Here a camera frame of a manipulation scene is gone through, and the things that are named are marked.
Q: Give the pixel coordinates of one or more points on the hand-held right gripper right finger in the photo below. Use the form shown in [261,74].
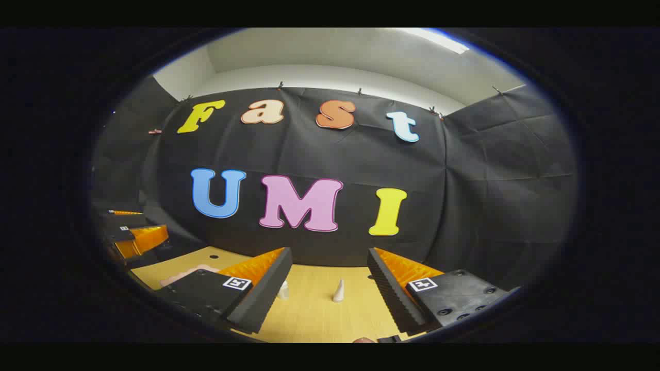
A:
[393,294]

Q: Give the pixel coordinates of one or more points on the pink suitcase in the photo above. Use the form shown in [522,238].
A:
[191,272]

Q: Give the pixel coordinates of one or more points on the white squeeze tube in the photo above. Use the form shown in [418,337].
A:
[339,293]

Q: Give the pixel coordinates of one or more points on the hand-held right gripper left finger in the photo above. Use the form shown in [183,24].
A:
[262,294]

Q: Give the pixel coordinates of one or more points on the white pump bottle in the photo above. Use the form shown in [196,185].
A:
[283,292]

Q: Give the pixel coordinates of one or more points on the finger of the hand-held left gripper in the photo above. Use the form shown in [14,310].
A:
[125,212]
[143,240]

